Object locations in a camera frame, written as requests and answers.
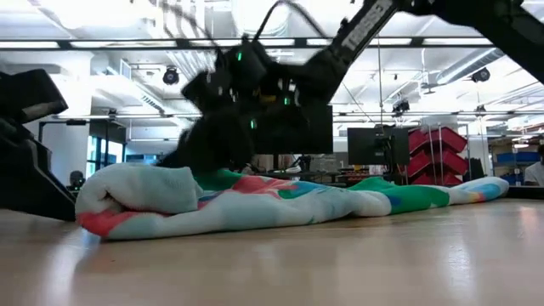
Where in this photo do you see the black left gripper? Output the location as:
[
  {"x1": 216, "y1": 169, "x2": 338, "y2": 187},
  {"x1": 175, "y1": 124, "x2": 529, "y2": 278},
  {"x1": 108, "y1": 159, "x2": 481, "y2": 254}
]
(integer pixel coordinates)
[{"x1": 0, "y1": 118, "x2": 77, "y2": 222}]

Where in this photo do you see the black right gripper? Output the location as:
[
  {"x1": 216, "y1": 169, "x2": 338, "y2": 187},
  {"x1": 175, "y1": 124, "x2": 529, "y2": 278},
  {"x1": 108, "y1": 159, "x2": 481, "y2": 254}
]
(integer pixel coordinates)
[{"x1": 159, "y1": 37, "x2": 334, "y2": 171}]

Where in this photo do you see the dinosaur print towel green back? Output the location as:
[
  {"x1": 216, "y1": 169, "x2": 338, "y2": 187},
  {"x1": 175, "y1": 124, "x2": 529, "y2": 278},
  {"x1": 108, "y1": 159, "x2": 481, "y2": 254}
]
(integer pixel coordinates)
[{"x1": 75, "y1": 162, "x2": 510, "y2": 241}]

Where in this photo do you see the person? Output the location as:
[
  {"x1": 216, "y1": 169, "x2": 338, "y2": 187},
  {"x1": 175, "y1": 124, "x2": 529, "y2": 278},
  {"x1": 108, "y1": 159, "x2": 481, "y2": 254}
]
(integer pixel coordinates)
[
  {"x1": 523, "y1": 144, "x2": 544, "y2": 187},
  {"x1": 67, "y1": 169, "x2": 87, "y2": 192}
]

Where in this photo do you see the window with dark mullions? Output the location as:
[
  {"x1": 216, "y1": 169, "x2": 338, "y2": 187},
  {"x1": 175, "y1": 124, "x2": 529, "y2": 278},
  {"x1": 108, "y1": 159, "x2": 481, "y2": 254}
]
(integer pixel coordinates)
[{"x1": 87, "y1": 135, "x2": 125, "y2": 169}]

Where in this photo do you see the large dark monitor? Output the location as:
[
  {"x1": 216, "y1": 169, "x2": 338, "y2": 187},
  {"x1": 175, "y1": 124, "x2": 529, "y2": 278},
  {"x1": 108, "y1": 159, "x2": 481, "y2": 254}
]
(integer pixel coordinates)
[{"x1": 254, "y1": 105, "x2": 334, "y2": 155}]

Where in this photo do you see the dark background desk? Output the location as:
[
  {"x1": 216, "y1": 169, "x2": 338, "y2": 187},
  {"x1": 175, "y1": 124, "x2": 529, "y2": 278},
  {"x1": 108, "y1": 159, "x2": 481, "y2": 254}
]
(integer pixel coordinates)
[{"x1": 254, "y1": 169, "x2": 403, "y2": 188}]

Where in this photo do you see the small black monitor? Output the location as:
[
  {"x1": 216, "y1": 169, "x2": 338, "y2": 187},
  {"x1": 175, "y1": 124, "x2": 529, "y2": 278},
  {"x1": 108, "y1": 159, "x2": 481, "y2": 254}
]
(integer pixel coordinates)
[{"x1": 347, "y1": 127, "x2": 411, "y2": 167}]

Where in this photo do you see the black overhead light bar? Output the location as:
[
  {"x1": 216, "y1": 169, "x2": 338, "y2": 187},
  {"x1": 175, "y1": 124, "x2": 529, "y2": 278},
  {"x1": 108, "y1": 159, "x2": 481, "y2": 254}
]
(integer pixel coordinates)
[{"x1": 0, "y1": 38, "x2": 496, "y2": 49}]

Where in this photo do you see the red storage bin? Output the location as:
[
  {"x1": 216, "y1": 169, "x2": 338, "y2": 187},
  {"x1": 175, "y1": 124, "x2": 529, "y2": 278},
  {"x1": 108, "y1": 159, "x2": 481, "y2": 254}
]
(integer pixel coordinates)
[
  {"x1": 406, "y1": 150, "x2": 468, "y2": 178},
  {"x1": 408, "y1": 173, "x2": 463, "y2": 187},
  {"x1": 408, "y1": 126, "x2": 468, "y2": 155}
]

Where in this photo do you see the black case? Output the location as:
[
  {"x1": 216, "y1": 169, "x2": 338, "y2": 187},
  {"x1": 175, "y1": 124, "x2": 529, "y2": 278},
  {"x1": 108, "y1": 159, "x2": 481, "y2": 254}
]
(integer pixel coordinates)
[{"x1": 462, "y1": 157, "x2": 487, "y2": 182}]

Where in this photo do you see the black ceiling-mounted camera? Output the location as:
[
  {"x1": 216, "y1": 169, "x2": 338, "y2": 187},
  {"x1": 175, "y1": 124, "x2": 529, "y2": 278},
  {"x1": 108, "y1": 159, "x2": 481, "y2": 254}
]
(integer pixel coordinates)
[
  {"x1": 470, "y1": 67, "x2": 492, "y2": 84},
  {"x1": 391, "y1": 99, "x2": 411, "y2": 116},
  {"x1": 162, "y1": 66, "x2": 180, "y2": 87}
]

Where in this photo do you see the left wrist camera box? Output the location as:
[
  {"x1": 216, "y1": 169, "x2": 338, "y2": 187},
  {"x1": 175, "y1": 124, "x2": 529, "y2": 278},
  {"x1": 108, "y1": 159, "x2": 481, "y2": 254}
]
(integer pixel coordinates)
[{"x1": 0, "y1": 70, "x2": 69, "y2": 125}]

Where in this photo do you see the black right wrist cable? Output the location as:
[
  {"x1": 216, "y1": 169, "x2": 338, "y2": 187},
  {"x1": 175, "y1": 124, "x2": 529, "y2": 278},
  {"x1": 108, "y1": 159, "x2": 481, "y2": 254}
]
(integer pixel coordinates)
[{"x1": 252, "y1": 0, "x2": 328, "y2": 42}]

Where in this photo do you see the thin hanging cord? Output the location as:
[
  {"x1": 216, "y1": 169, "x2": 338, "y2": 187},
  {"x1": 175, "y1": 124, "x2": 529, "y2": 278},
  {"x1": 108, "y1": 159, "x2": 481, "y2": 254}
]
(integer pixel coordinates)
[{"x1": 376, "y1": 37, "x2": 384, "y2": 128}]

